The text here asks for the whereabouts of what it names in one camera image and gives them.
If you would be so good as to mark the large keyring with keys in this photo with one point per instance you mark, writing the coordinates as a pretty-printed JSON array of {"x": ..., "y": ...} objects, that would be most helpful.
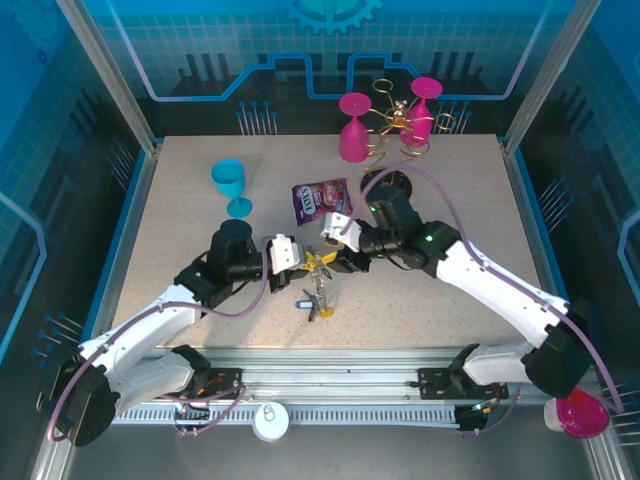
[{"x": 320, "y": 290}]

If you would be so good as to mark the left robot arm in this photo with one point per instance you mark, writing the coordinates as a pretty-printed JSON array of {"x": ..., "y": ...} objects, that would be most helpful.
[{"x": 145, "y": 320}]

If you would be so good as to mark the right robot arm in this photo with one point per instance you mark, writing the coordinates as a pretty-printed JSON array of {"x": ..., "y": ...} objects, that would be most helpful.
[{"x": 490, "y": 285}]

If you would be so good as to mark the purple candy bag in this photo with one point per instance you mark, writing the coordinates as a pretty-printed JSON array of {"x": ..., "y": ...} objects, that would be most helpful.
[{"x": 320, "y": 200}]

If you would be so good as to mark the blue plastic goblet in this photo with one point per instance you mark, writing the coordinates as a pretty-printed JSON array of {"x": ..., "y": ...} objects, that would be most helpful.
[{"x": 229, "y": 177}]

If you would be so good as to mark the pink plastic goblet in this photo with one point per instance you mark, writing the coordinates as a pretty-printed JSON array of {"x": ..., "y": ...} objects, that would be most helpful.
[
  {"x": 352, "y": 145},
  {"x": 426, "y": 89}
]

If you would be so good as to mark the white round lid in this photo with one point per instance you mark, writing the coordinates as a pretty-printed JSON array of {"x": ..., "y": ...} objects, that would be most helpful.
[{"x": 270, "y": 425}]

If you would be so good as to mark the pink and white cup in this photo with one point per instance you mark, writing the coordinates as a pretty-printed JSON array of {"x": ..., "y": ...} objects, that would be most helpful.
[{"x": 580, "y": 415}]

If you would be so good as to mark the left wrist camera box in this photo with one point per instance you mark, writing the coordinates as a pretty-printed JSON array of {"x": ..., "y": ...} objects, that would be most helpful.
[{"x": 285, "y": 254}]

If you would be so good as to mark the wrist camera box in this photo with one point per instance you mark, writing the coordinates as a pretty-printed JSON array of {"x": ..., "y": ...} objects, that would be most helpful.
[
  {"x": 342, "y": 231},
  {"x": 285, "y": 254}
]

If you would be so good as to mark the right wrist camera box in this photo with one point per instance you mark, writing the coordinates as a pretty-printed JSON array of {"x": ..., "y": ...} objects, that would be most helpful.
[{"x": 342, "y": 231}]

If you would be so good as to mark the aluminium frame beam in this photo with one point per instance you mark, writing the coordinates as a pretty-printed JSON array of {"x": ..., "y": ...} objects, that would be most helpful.
[{"x": 325, "y": 370}]

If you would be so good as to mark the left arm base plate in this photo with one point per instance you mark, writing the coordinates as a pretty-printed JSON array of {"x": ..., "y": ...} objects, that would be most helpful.
[{"x": 227, "y": 382}]

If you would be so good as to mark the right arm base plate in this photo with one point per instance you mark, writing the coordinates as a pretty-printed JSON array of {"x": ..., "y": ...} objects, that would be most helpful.
[{"x": 432, "y": 382}]

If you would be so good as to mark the aluminium frame post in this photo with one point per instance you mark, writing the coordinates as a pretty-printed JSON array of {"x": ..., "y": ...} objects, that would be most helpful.
[
  {"x": 115, "y": 75},
  {"x": 550, "y": 65}
]

